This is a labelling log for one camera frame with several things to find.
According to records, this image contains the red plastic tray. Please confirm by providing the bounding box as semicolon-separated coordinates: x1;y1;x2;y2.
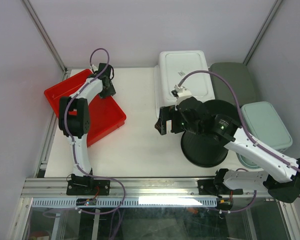
44;69;127;147

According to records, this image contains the black round bucket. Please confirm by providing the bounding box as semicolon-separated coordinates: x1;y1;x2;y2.
180;99;241;168

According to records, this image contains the white plastic tub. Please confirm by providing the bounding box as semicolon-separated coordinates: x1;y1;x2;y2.
153;50;215;121

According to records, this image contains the dark green plastic tray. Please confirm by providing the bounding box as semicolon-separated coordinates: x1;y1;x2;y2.
209;62;257;106

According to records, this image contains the light teal perforated basket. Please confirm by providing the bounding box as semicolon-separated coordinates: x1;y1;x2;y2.
236;100;294;170

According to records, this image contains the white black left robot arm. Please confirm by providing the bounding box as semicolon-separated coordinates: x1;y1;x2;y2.
58;63;116;195

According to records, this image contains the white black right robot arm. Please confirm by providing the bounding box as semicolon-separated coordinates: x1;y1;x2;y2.
154;97;300;203

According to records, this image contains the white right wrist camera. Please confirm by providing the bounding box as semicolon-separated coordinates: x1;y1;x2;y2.
171;84;193;101

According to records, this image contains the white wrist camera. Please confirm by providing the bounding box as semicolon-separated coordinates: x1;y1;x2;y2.
171;84;193;101
90;64;99;73

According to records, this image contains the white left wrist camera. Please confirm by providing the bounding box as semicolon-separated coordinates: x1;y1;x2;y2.
90;64;99;73

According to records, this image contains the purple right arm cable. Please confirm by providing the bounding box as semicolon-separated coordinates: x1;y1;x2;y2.
174;70;300;181

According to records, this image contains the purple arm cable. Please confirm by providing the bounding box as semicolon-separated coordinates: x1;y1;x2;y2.
63;47;127;216
174;70;300;181

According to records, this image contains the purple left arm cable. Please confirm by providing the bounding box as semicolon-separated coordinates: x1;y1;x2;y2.
63;47;127;216

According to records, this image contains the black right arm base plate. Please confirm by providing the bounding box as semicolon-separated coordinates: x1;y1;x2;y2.
197;179;244;198

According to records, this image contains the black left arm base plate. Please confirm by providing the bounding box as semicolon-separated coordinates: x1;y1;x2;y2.
66;178;111;196

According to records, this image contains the aluminium mounting rail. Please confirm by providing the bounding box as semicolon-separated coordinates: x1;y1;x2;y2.
21;176;273;199

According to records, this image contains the white slotted cable duct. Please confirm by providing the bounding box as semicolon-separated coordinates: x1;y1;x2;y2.
32;196;217;209

